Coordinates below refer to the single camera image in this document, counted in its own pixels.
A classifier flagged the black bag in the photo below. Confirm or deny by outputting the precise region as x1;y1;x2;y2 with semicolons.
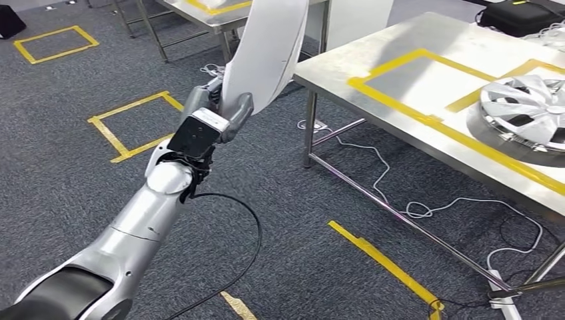
476;0;565;39

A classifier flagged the white curved panel part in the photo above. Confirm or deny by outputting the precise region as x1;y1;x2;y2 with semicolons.
219;0;310;117

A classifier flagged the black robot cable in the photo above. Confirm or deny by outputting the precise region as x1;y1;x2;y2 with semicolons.
163;192;263;320

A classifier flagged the white cable bundle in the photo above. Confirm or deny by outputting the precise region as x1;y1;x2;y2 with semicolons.
199;63;228;79
522;21;565;53

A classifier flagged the silver wheel hubcap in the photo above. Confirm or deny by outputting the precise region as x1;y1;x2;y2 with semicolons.
478;74;565;154

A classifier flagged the white power strip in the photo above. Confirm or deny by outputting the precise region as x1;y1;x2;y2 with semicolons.
487;269;524;320

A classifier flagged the yellow tape square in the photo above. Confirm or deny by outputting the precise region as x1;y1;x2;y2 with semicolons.
87;90;185;164
13;25;100;65

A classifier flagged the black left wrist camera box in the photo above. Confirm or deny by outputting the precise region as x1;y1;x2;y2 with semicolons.
167;108;231;160

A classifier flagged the yellow tape frame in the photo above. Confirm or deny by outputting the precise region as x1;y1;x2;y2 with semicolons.
184;0;253;16
347;47;565;197

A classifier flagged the steel table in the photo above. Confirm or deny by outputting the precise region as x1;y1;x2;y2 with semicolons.
110;0;332;65

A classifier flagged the short yellow tape strip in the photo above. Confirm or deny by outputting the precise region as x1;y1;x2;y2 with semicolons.
219;290;258;320

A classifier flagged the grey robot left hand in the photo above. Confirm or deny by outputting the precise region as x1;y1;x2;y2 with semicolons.
180;75;256;145

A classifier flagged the yellow tape divider strip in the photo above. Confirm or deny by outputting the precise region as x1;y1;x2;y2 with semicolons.
446;58;537;113

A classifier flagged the steel workbench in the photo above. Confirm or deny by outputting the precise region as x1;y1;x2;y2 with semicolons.
293;11;565;305

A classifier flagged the long yellow tape strip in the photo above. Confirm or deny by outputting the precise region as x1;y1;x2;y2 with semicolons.
327;219;444;320

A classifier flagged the long white cable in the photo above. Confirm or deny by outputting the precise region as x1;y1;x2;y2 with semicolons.
296;119;544;271

